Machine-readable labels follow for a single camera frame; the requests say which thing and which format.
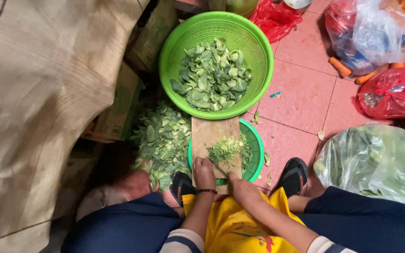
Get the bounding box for person's right hand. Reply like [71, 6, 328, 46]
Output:
[228, 171, 263, 210]

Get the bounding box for person's left hand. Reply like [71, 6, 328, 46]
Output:
[193, 157, 217, 192]

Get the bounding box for green handled knife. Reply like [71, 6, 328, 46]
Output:
[211, 160, 230, 186]

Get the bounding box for shredded green vegetable heap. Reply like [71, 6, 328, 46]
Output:
[205, 134, 253, 173]

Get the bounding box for wooden cutting board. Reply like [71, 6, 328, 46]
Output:
[191, 116, 243, 195]

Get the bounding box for black left flip flop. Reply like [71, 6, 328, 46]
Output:
[169, 171, 196, 207]

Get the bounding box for black flip flop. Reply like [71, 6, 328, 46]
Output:
[276, 157, 309, 198]
[169, 171, 196, 207]

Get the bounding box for small dark green basket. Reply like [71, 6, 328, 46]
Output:
[188, 118, 265, 183]

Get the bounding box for yellow apron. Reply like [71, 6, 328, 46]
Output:
[182, 187, 306, 253]

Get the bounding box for pile of trimmed green leaves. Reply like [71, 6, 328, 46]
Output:
[130, 100, 193, 192]

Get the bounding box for black right flip flop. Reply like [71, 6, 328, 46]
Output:
[276, 157, 309, 198]

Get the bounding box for cut leaves in basket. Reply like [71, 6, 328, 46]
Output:
[170, 37, 254, 112]

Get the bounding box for pink and white bundle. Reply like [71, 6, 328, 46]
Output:
[76, 170, 154, 223]

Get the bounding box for green printed carton box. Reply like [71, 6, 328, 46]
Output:
[83, 63, 144, 143]

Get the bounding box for dark blue trousers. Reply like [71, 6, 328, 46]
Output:
[62, 186, 405, 253]

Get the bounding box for large light green basket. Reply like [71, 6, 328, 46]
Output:
[159, 11, 274, 120]

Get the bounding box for dark cardboard carton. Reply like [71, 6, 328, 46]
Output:
[124, 0, 179, 73]

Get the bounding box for clear bag of green vegetables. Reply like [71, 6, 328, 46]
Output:
[313, 123, 405, 211]

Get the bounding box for green round container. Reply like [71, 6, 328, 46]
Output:
[225, 0, 259, 18]

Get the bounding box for small red plastic bag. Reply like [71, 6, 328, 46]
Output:
[249, 0, 303, 44]

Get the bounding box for beige woven sack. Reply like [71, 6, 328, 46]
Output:
[0, 0, 151, 253]

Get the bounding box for clear bag with red contents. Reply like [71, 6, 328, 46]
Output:
[325, 0, 378, 76]

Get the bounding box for large red plastic bag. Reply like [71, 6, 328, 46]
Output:
[356, 67, 405, 120]

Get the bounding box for white bowl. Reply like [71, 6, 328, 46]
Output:
[283, 0, 314, 10]

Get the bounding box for cloudy white plastic bag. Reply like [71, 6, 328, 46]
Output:
[352, 0, 405, 66]

